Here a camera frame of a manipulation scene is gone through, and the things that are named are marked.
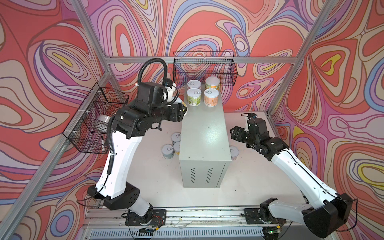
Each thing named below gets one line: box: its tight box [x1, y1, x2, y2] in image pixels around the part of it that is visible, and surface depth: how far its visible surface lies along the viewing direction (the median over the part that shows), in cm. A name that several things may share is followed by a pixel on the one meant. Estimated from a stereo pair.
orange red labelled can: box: [204, 88, 219, 108], surface depth 75 cm
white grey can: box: [229, 145, 240, 161], surface depth 94 cm
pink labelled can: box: [187, 79, 202, 89], surface depth 80 cm
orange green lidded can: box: [205, 76, 220, 90], surface depth 77 cm
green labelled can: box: [186, 87, 202, 107], surface depth 75 cm
